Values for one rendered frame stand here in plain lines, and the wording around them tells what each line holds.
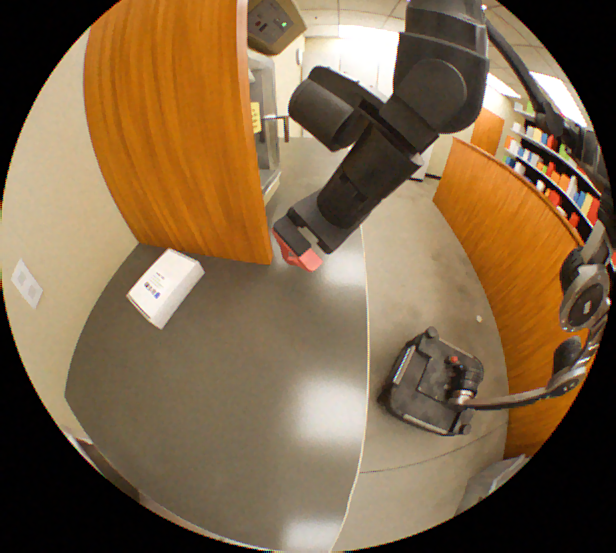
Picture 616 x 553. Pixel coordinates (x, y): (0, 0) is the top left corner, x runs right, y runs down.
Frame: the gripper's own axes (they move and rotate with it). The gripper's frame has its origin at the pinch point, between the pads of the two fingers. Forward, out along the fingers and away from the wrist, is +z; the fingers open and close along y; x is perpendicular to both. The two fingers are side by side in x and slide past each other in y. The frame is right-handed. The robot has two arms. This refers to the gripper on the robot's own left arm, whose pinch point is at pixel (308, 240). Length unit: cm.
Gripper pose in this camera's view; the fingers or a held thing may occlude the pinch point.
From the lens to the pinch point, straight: 28.4
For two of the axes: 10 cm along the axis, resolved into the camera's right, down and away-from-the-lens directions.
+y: -6.3, 5.4, -5.6
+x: 6.8, 7.3, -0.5
